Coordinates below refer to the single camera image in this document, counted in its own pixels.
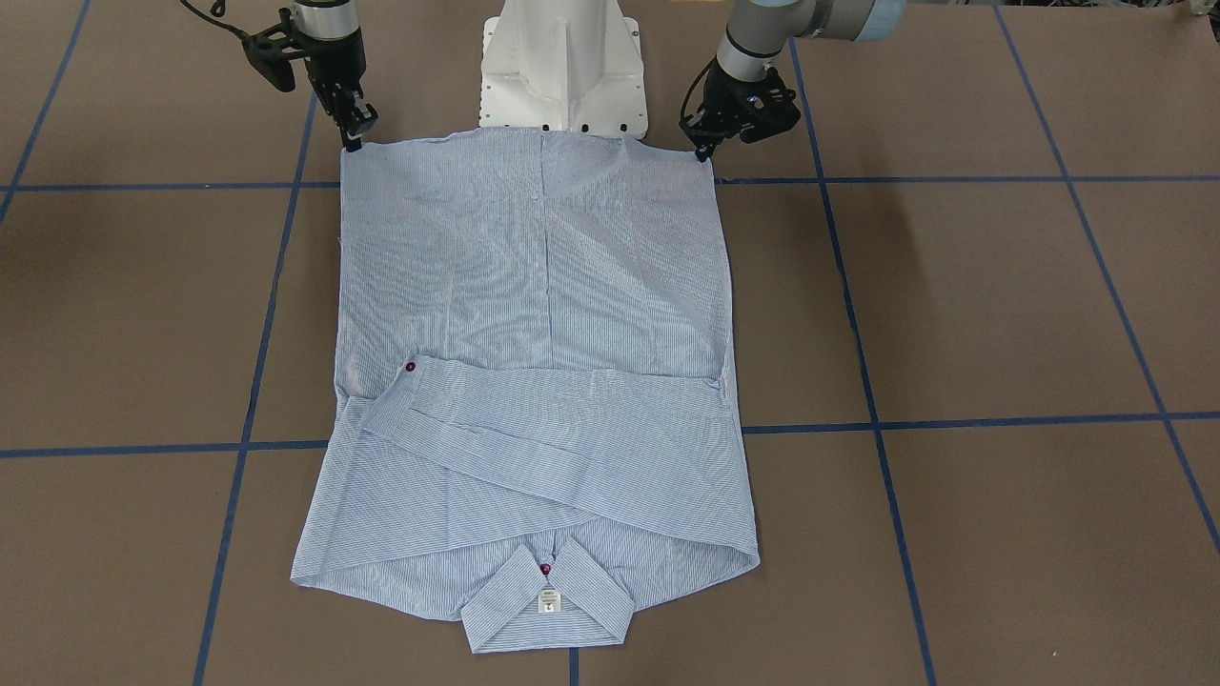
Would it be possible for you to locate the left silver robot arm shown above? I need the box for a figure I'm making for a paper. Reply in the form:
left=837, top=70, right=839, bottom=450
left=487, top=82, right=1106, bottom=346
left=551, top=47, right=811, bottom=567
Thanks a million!
left=680, top=1, right=906, bottom=162

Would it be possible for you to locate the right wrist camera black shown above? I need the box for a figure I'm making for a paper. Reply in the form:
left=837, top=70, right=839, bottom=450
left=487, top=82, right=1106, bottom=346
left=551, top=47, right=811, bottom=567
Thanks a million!
left=239, top=9, right=295, bottom=92

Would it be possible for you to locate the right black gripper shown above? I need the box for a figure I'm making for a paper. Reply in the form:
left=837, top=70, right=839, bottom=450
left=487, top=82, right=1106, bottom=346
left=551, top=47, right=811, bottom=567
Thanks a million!
left=305, top=33, right=378, bottom=153

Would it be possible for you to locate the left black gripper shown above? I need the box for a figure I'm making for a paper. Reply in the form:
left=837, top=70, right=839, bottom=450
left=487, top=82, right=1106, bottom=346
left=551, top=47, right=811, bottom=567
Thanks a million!
left=680, top=67, right=802, bottom=162

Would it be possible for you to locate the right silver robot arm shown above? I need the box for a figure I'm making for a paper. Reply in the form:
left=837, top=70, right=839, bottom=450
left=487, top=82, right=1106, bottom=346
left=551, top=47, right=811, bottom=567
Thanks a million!
left=292, top=1, right=378, bottom=153

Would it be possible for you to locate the light blue striped shirt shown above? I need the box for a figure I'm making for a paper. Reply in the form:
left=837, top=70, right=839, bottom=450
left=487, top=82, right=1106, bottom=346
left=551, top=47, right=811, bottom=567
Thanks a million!
left=289, top=129, right=760, bottom=653

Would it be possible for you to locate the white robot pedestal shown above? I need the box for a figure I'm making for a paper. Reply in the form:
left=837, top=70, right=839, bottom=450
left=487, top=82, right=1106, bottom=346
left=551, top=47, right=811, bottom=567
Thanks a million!
left=478, top=1, right=649, bottom=140

